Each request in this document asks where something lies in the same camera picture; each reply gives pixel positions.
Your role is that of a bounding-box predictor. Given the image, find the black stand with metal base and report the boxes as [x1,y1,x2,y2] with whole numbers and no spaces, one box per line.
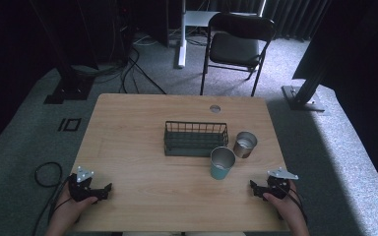
[281,48,334,113]

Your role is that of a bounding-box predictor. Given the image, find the dark pleated curtain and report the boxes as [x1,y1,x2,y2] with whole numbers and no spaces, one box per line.
[206,0,333,42]

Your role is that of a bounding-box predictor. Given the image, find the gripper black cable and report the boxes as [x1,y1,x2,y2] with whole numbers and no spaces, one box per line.
[283,183,308,225]
[31,161,75,236]

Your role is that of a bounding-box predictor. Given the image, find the bundle of floor cables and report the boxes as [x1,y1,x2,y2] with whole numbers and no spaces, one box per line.
[72,30,167,96]

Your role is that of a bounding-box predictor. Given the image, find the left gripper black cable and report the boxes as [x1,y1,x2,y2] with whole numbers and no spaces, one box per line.
[31,161,75,236]

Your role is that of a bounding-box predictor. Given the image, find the black folding chair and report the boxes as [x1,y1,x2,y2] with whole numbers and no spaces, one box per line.
[199,12,277,98]

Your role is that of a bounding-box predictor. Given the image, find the person's right hand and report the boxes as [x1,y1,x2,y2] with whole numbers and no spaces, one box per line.
[262,180,305,224]

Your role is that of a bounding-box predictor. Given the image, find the silver metal cup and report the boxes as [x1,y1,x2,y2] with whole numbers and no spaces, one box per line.
[232,131,259,159]

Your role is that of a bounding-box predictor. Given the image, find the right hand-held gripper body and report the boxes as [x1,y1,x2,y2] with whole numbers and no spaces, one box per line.
[258,167,300,202]

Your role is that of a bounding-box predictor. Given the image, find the dark wire basket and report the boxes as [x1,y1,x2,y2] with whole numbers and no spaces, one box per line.
[163,120,229,157]

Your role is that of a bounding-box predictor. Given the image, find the person's left hand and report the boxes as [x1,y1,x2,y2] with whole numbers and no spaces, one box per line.
[52,186,99,228]

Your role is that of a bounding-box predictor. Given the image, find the white desk frame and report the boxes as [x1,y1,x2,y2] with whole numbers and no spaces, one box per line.
[176,0,268,70]

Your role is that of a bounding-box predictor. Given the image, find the teal metal cup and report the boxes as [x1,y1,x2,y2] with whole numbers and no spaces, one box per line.
[209,146,237,181]

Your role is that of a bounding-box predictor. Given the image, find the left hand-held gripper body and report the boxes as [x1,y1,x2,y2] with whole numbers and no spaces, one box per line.
[67,165,100,203]

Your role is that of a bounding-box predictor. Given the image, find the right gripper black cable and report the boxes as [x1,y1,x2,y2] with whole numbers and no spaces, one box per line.
[283,183,308,225]

